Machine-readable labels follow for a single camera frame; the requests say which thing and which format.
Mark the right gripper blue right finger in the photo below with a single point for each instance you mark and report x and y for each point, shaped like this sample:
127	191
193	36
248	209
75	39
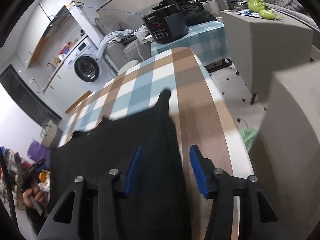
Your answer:
203	169

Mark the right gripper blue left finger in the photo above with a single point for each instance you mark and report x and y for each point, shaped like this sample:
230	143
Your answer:
131	178

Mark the black textured sweater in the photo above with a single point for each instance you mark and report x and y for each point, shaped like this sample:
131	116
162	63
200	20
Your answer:
87	198

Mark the black clothes pile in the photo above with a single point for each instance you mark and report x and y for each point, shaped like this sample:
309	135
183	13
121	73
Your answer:
192	10

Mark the person's left hand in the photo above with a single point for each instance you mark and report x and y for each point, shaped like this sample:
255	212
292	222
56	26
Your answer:
34	193

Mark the wooden shelf rack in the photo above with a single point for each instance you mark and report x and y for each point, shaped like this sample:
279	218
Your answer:
8	155

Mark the purple bag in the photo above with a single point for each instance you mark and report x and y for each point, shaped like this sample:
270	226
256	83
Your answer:
37	152

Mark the checkered tablecloth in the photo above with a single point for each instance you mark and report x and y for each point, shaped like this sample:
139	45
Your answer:
180	81

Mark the woven laundry basket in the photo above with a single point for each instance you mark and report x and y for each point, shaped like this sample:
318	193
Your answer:
50	135

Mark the white kitchen cabinet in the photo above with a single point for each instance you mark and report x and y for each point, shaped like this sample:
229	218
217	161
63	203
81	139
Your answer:
66	89

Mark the white round stool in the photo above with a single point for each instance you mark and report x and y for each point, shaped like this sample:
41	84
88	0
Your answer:
127	66

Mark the white washing machine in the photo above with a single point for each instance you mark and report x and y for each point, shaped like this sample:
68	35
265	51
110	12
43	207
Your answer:
84	64

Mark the grey sofa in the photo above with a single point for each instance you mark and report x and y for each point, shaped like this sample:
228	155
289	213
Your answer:
118	54

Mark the small checkered side table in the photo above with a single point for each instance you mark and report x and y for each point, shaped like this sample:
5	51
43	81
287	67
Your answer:
207	40

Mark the white blanket on sofa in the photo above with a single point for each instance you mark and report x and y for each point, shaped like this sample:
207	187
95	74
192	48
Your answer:
116	36

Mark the grey bedside cabinet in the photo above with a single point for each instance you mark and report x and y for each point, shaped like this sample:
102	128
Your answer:
259	47

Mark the black electric pressure cooker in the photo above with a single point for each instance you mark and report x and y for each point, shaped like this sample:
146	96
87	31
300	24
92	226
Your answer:
166	24

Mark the green plush toy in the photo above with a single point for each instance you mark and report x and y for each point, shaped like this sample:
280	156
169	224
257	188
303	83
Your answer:
259	7

